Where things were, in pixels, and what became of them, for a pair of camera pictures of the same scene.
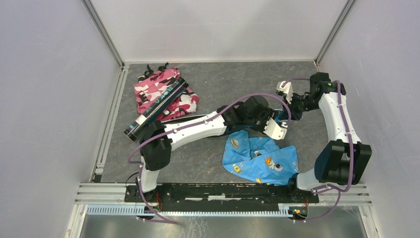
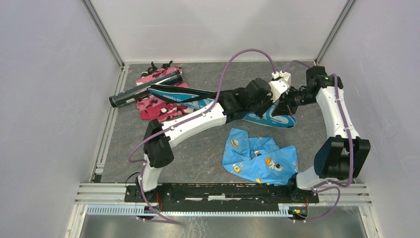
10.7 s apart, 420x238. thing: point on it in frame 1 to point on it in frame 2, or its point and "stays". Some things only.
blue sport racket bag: x=282 y=115 to x=269 y=115
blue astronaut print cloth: x=259 y=159 stays
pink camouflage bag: x=151 y=84 stays
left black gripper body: x=261 y=121 to x=260 y=109
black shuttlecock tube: x=133 y=132 to x=120 y=98
